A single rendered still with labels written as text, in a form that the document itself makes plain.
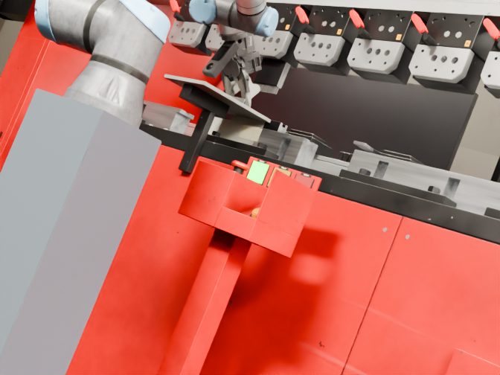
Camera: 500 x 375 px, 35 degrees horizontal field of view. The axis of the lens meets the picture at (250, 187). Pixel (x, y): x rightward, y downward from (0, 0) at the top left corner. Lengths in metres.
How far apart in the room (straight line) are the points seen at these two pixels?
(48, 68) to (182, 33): 0.52
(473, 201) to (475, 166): 2.75
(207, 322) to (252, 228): 0.23
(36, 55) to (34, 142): 1.43
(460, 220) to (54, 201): 0.77
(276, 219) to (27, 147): 0.50
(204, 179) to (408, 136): 1.08
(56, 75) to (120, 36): 1.41
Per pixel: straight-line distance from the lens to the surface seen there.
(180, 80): 2.16
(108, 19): 1.54
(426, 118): 2.60
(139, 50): 1.51
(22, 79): 2.94
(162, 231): 2.20
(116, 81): 1.50
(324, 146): 2.44
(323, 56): 2.18
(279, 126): 2.22
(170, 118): 2.55
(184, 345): 1.67
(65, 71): 2.93
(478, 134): 4.59
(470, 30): 1.95
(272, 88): 2.32
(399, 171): 1.90
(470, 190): 1.79
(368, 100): 2.76
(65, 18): 1.59
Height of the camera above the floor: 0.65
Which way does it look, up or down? 4 degrees up
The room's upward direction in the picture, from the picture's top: 22 degrees clockwise
